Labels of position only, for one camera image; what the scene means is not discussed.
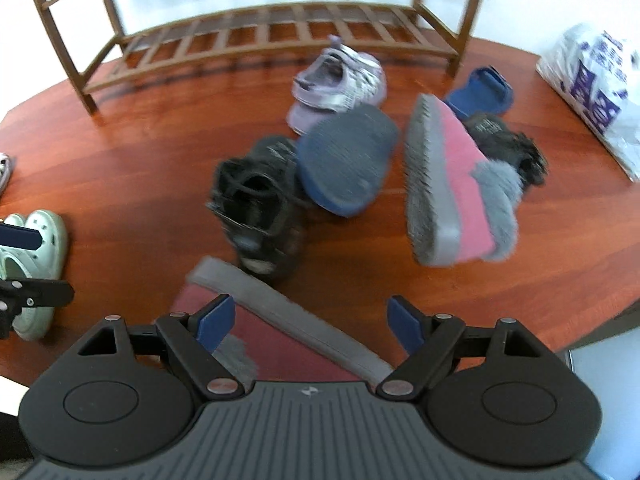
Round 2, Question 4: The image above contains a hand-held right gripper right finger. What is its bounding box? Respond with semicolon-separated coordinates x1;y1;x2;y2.
375;296;543;401

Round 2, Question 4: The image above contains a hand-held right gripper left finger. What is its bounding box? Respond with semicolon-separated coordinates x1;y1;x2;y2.
77;294;246;401

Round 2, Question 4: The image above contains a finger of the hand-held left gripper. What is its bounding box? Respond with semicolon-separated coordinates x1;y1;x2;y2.
0;224;43;252
0;279;76;340

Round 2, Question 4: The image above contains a pink grey fur slipper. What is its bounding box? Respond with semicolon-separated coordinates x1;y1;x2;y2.
404;92;526;267
170;256;396;388

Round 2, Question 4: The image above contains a black lace sandal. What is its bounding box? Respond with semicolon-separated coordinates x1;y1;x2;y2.
206;135;308;281

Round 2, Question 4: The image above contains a blue rubber slide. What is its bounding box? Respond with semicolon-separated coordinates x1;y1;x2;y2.
295;105;401;218
444;66;516;120

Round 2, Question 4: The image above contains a black leather boot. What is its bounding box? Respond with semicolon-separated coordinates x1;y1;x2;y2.
465;112;549;188

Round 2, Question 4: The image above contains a brown wooden shoe rack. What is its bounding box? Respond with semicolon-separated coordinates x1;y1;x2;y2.
20;0;493;113

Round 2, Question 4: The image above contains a white plastic bag purple print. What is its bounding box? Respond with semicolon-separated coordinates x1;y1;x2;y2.
536;22;640;183

